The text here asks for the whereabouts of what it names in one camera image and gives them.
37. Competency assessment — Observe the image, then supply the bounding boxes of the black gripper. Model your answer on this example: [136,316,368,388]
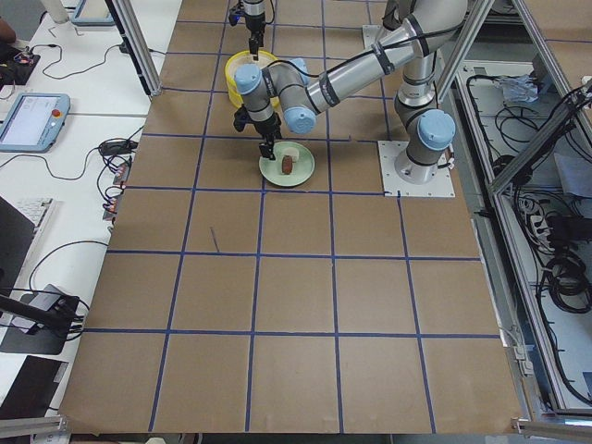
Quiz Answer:
[248,16,266,62]
[233,105,281,160]

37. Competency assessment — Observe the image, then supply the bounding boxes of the black laptop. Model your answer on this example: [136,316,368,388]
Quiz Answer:
[0,198,34,296]

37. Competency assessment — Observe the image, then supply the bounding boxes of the yellow bamboo steamer layer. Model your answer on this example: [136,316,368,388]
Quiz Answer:
[227,78,280,109]
[225,50,278,79]

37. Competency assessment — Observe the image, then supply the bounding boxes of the white bun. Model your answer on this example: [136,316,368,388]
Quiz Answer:
[282,146,300,162]

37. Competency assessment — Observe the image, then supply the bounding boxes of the blue teach pendant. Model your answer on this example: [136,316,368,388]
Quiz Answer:
[71,0,115,27]
[1,92,70,154]

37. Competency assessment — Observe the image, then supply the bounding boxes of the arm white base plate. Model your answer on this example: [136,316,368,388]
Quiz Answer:
[377,141,455,198]
[362,24,392,49]

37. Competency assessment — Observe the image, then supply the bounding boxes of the white keyboard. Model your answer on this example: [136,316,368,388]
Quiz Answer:
[15,197,56,233]

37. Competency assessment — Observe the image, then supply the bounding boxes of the aluminium frame post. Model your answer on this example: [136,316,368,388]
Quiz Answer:
[105,0,162,97]

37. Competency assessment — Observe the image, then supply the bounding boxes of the brown bun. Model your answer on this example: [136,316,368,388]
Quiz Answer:
[281,155,294,175]

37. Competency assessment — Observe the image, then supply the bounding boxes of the black camera stand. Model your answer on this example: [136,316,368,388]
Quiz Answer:
[1,290,81,339]

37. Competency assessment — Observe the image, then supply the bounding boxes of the light green plate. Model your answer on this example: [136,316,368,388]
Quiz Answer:
[259,141,315,187]

